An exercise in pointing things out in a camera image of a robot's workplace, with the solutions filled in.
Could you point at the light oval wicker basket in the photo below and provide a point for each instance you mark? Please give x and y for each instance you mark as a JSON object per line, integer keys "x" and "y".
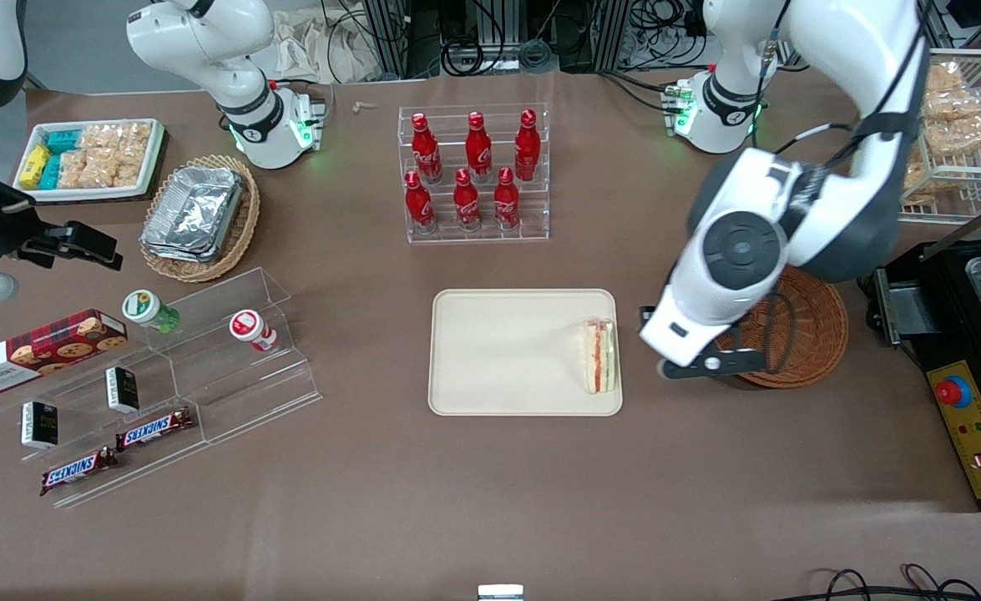
{"x": 240, "y": 234}

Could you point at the white crumpled cloth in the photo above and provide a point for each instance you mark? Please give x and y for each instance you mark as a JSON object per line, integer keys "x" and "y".
{"x": 323, "y": 46}

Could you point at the small beige object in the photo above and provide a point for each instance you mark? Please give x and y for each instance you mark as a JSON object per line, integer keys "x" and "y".
{"x": 365, "y": 106}

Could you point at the small black white box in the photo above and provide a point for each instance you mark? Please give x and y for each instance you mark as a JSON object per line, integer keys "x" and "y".
{"x": 39, "y": 424}
{"x": 123, "y": 390}

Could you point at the teal snack pack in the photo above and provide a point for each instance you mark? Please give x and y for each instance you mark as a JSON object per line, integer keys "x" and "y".
{"x": 51, "y": 173}
{"x": 63, "y": 141}

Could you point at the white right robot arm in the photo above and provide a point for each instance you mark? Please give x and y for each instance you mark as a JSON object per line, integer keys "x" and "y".
{"x": 206, "y": 42}

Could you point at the red cap drink bottle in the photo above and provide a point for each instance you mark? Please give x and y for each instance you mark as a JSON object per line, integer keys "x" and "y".
{"x": 250, "y": 328}

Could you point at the clear rice cracker pack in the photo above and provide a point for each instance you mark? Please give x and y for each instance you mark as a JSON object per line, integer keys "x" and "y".
{"x": 102, "y": 171}
{"x": 102, "y": 139}

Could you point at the yellow snack pack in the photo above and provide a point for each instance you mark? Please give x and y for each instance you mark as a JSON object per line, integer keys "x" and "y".
{"x": 32, "y": 167}

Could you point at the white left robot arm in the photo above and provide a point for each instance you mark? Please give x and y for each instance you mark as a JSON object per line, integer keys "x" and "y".
{"x": 832, "y": 33}

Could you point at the clear acrylic bottle rack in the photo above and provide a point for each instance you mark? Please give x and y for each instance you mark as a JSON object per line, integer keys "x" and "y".
{"x": 532, "y": 225}

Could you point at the white rectangular snack tray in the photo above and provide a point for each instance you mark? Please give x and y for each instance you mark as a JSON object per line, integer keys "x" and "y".
{"x": 154, "y": 154}

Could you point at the black machine with yellow panel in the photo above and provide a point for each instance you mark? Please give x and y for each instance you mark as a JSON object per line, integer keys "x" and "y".
{"x": 974, "y": 426}

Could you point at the Snickers chocolate bar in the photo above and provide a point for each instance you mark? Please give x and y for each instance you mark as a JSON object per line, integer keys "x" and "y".
{"x": 77, "y": 470}
{"x": 154, "y": 429}

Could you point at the triangle sandwich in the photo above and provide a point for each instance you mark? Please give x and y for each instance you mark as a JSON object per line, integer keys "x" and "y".
{"x": 599, "y": 357}

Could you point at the bagged fried snack pack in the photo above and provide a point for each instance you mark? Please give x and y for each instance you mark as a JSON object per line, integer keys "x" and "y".
{"x": 917, "y": 179}
{"x": 953, "y": 104}
{"x": 962, "y": 136}
{"x": 943, "y": 77}

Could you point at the stacked aluminium foil trays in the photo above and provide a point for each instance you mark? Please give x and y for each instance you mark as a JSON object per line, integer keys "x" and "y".
{"x": 194, "y": 213}

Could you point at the clear acrylic stepped display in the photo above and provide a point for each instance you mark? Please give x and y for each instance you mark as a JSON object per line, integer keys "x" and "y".
{"x": 240, "y": 384}

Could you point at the beige plastic tray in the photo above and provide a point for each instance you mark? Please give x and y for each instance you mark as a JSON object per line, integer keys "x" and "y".
{"x": 507, "y": 359}

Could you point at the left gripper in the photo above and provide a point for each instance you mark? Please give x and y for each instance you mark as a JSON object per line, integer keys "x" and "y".
{"x": 644, "y": 314}

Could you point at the small white edge object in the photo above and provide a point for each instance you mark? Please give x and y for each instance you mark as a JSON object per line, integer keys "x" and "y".
{"x": 500, "y": 593}

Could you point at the red cola bottle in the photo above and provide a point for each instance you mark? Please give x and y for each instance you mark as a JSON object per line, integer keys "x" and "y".
{"x": 420, "y": 204}
{"x": 426, "y": 150}
{"x": 527, "y": 146}
{"x": 467, "y": 202}
{"x": 478, "y": 148}
{"x": 506, "y": 200}

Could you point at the green cap drink bottle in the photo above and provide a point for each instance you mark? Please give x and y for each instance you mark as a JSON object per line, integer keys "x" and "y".
{"x": 146, "y": 307}

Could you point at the red tartan cookie box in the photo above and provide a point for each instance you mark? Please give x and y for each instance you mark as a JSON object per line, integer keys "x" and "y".
{"x": 39, "y": 351}

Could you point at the brown round wicker basket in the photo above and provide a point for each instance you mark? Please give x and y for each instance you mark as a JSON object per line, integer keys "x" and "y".
{"x": 816, "y": 334}

